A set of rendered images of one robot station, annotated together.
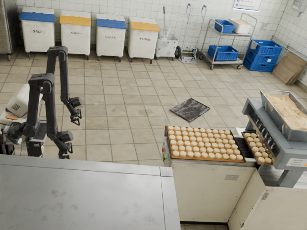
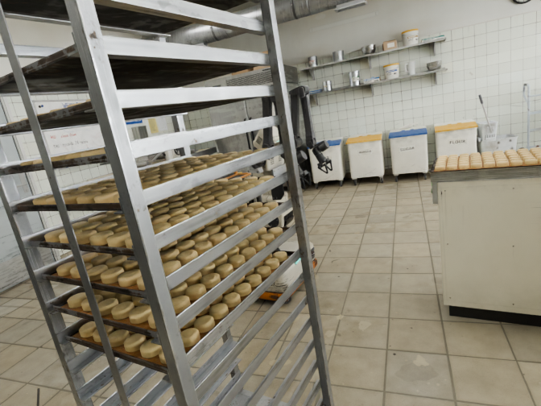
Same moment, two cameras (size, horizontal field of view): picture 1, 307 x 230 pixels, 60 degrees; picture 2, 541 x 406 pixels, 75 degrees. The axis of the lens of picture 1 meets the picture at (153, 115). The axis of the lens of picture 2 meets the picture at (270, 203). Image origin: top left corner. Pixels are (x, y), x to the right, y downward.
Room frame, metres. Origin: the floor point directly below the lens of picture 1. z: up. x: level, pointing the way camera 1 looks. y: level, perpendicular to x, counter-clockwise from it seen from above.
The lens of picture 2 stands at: (-0.47, -0.72, 1.34)
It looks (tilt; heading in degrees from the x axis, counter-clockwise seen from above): 14 degrees down; 41
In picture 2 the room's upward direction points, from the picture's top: 10 degrees counter-clockwise
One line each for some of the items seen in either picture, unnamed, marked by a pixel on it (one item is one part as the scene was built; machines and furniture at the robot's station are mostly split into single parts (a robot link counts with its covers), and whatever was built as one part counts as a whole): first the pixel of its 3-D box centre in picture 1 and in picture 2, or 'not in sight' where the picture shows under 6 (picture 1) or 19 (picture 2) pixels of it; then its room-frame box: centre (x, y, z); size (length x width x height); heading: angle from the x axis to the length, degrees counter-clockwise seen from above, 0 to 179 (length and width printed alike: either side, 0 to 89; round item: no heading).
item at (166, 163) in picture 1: (166, 153); (436, 187); (1.67, -0.16, 0.77); 0.24 x 0.04 x 0.14; 10
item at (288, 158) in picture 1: (274, 139); not in sight; (1.82, -1.02, 1.01); 0.72 x 0.33 x 0.34; 10
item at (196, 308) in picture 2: not in sight; (244, 265); (0.13, -0.07, 0.96); 0.64 x 0.03 x 0.03; 9
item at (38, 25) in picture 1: (39, 33); (328, 163); (4.76, 2.37, 0.38); 0.64 x 0.54 x 0.77; 21
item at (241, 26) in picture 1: (238, 25); not in sight; (5.93, -1.43, 0.89); 0.44 x 0.36 x 0.20; 27
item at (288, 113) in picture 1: (288, 112); not in sight; (1.82, -1.02, 1.28); 0.54 x 0.27 x 0.06; 10
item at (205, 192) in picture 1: (198, 181); (511, 239); (1.73, -0.52, 0.45); 0.70 x 0.34 x 0.90; 100
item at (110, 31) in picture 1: (109, 38); (409, 153); (5.17, 1.14, 0.38); 0.64 x 0.54 x 0.77; 18
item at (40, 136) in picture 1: (37, 135); (282, 180); (1.50, 0.83, 0.87); 0.28 x 0.16 x 0.22; 10
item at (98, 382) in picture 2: not in sight; (167, 328); (0.07, 0.32, 0.69); 0.64 x 0.03 x 0.03; 9
